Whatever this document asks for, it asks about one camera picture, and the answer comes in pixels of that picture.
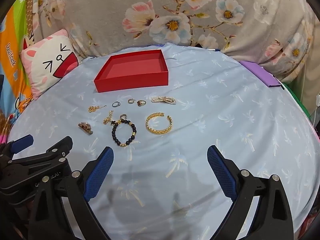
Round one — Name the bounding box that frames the colourful cartoon printed cloth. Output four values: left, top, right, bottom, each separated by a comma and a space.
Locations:
0, 0, 35, 145

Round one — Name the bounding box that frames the grey floral blanket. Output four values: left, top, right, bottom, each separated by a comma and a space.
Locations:
30, 0, 318, 80

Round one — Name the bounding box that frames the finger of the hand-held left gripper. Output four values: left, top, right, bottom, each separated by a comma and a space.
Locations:
0, 134, 34, 156
15, 136, 74, 171

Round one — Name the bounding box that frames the white cable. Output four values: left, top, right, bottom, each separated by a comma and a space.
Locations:
310, 90, 320, 123

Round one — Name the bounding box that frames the pink cat face pillow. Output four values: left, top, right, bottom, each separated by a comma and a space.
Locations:
21, 29, 83, 100

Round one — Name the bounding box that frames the light blue palm print sheet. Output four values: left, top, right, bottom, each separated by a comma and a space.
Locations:
5, 42, 320, 240

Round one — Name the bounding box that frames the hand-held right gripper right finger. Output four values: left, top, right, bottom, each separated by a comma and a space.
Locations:
207, 144, 293, 240

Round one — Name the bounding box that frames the red cardboard box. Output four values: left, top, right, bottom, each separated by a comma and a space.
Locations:
94, 49, 169, 93

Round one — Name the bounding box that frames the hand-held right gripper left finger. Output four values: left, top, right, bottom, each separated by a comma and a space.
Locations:
27, 146, 114, 240

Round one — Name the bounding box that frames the pearl bow hair clip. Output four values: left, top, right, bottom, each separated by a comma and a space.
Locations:
151, 96, 177, 105

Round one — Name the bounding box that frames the black bead bracelet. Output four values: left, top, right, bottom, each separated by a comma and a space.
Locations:
111, 119, 137, 147

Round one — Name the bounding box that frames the green cloth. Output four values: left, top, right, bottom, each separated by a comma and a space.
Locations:
284, 82, 310, 115

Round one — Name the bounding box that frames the gold chain cuff bracelet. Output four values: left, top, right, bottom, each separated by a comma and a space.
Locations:
146, 113, 173, 135

